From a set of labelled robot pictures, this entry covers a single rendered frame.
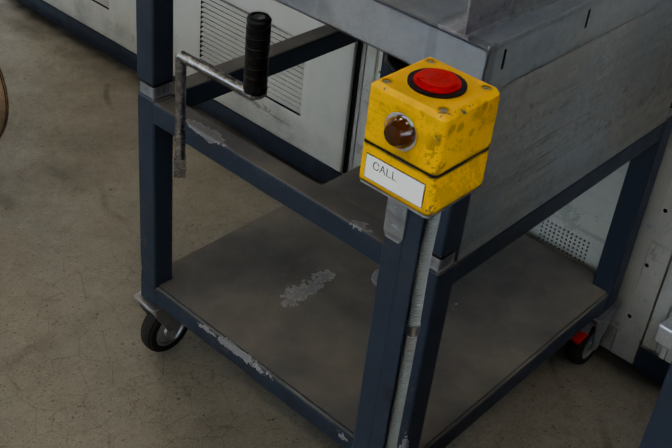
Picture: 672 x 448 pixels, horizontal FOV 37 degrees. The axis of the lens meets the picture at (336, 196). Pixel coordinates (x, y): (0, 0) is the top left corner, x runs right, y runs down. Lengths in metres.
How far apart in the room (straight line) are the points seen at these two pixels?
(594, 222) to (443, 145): 1.12
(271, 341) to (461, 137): 0.87
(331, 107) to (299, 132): 0.14
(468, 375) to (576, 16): 0.67
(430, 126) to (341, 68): 1.35
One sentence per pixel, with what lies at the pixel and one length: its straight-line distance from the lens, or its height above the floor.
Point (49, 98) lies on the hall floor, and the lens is 2.64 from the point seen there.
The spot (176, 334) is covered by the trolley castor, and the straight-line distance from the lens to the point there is 1.84.
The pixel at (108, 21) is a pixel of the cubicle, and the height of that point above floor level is 0.12.
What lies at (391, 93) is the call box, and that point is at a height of 0.90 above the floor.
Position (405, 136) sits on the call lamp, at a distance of 0.81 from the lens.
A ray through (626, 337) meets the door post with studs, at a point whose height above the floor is 0.05.
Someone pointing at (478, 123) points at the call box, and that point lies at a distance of 0.84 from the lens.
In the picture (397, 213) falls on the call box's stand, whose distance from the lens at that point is 0.89.
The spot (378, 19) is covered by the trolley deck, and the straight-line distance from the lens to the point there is 1.12.
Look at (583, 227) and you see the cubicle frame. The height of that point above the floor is 0.23.
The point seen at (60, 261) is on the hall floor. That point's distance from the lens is 2.08.
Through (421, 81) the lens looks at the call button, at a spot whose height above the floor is 0.91.
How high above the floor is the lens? 1.28
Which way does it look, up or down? 34 degrees down
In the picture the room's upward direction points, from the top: 7 degrees clockwise
